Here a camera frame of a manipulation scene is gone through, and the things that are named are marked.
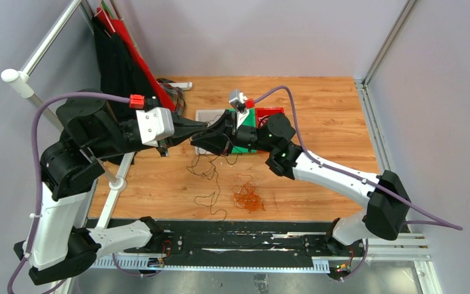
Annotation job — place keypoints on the green plastic bin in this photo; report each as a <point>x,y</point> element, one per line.
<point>251,117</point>

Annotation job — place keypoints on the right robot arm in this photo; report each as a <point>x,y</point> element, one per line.
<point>383,198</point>

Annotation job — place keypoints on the aluminium frame rail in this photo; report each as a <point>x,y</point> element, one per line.
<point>409,246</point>

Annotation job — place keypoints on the red garment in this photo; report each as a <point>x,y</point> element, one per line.
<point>115,25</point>

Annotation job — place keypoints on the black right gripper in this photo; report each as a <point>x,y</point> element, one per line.
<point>220,136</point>

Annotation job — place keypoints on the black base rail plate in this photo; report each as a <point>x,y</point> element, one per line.
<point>244,244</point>

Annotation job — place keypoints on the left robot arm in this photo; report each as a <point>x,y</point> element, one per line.
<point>70,135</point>

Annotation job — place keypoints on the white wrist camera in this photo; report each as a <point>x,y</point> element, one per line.
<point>241,104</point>
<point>155,125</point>

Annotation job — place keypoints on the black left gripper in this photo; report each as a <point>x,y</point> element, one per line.
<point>182,127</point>

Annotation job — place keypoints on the black garment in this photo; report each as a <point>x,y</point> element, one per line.
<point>120,75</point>

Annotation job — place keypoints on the white plastic bin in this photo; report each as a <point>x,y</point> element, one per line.
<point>208,116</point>

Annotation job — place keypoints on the red plastic bin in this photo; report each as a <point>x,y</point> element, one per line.
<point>262,114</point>

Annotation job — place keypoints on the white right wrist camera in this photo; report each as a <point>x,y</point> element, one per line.
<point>241,104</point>

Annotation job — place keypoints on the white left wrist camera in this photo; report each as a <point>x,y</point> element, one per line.
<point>155,125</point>

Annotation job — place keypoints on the plaid red blue cloth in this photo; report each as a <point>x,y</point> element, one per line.
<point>175,94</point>

